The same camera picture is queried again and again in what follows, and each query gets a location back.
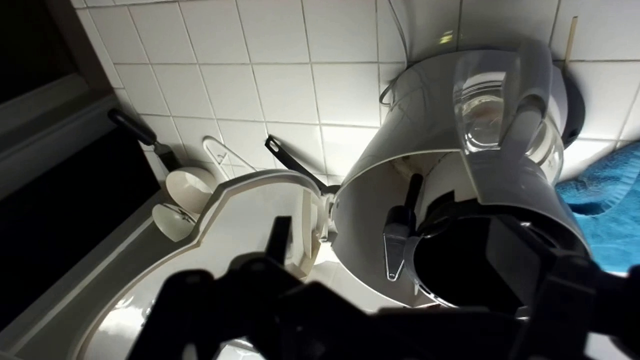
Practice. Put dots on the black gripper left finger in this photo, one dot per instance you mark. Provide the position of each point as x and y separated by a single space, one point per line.
196 313

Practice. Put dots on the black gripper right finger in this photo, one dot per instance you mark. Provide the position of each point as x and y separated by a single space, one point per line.
567 295

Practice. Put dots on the white drip coffee maker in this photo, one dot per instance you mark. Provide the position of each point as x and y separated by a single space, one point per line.
412 215

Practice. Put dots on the glass coffee carafe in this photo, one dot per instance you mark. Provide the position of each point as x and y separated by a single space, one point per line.
492 86

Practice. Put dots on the blue cloth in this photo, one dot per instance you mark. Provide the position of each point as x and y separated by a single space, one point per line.
605 201

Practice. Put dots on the black spoon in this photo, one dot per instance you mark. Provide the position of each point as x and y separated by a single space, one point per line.
281 153

